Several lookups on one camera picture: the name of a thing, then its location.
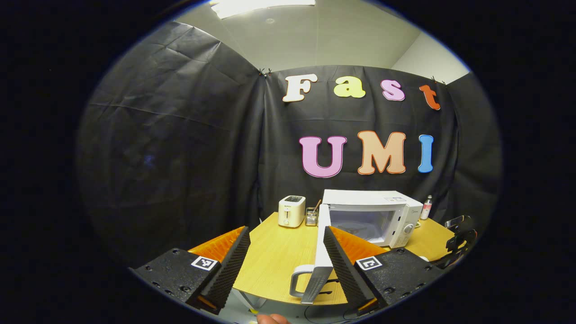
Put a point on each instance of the black backdrop cloth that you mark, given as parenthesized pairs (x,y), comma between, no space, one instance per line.
(171,157)

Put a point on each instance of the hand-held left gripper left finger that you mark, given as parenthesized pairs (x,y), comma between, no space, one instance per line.
(227,270)

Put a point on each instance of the ceiling light panel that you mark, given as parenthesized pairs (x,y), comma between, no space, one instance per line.
(261,6)

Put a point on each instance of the white microwave oven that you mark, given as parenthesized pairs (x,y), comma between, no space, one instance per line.
(373,216)

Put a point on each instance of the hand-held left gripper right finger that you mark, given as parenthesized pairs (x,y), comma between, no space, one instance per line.
(344,270)

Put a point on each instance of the small bottle with pink label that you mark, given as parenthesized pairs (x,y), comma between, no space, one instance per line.
(426,208)

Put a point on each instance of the clear utensil holder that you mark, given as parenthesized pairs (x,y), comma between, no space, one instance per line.
(312,216)

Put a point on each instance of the cream toaster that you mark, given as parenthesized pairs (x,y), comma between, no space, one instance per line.
(291,211)

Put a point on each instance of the white table leg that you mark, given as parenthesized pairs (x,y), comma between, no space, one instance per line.
(252,299)

